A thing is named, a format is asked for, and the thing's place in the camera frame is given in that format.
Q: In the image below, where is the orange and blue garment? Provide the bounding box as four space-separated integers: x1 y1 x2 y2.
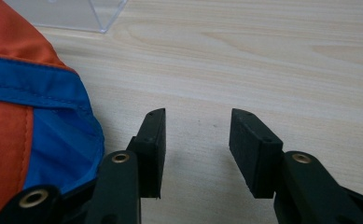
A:
0 0 105 224

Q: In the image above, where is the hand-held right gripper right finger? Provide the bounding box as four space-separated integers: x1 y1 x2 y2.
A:
229 107 285 200

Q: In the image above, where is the clear plastic box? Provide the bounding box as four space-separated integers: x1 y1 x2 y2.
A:
3 0 129 35

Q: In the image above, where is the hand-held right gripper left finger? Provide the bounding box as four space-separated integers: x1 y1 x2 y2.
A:
126 107 167 200

